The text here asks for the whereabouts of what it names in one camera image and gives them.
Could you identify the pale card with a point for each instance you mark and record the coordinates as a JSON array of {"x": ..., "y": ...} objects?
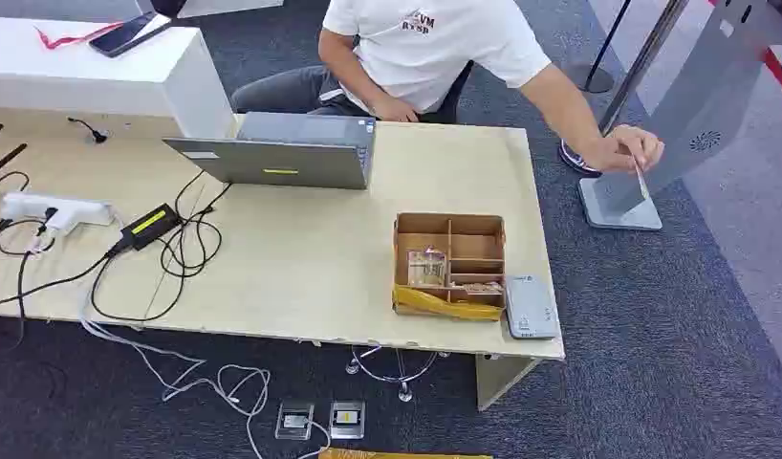
[{"x": 640, "y": 180}]

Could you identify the card in clear sleeve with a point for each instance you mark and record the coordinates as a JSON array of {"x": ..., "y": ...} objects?
[{"x": 426, "y": 267}]

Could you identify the wooden card box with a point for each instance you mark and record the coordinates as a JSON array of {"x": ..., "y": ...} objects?
[{"x": 473, "y": 244}]

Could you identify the flat-lying patterned card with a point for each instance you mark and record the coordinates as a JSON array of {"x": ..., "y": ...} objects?
[{"x": 483, "y": 287}]

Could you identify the person's right hand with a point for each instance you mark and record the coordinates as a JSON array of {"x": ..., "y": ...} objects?
[{"x": 394, "y": 111}]

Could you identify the person's hand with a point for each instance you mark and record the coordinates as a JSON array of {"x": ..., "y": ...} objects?
[
  {"x": 394, "y": 111},
  {"x": 622, "y": 147}
]

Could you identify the grey laptop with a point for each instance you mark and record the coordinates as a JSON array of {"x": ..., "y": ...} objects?
[{"x": 271, "y": 161}]

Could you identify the chrome chair base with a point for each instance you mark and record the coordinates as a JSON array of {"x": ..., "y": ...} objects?
[{"x": 404, "y": 379}]

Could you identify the grey card reader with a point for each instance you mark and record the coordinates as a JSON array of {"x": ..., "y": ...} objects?
[{"x": 530, "y": 307}]

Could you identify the person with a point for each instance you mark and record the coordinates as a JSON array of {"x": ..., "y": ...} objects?
[{"x": 423, "y": 57}]

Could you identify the person's shoe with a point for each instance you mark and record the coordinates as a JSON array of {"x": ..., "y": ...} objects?
[{"x": 575, "y": 161}]

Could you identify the yellow flat object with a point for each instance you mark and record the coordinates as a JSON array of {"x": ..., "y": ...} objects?
[{"x": 397, "y": 454}]

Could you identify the black power adapter yellow label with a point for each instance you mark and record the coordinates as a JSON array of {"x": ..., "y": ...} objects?
[{"x": 149, "y": 225}]

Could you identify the person's left hand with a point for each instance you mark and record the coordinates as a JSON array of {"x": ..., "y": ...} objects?
[{"x": 622, "y": 147}]

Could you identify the black stanchion pole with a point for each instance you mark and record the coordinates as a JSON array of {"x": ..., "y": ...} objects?
[{"x": 599, "y": 81}]

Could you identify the small white cabinet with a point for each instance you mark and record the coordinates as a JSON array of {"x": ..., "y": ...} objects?
[{"x": 232, "y": 5}]

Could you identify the chrome slanted pole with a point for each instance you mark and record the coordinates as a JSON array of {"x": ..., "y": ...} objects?
[{"x": 641, "y": 63}]

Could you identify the black smartphone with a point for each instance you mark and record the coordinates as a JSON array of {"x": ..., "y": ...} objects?
[{"x": 125, "y": 33}]

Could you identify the grey kiosk stand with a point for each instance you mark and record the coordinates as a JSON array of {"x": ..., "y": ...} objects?
[{"x": 701, "y": 108}]

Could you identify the white power strip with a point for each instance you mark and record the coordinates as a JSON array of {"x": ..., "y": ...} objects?
[{"x": 55, "y": 208}]

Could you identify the large white cabinet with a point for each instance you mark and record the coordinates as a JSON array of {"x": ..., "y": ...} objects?
[{"x": 80, "y": 82}]

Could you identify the long dark rod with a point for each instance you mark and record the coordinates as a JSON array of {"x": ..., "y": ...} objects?
[{"x": 8, "y": 158}]

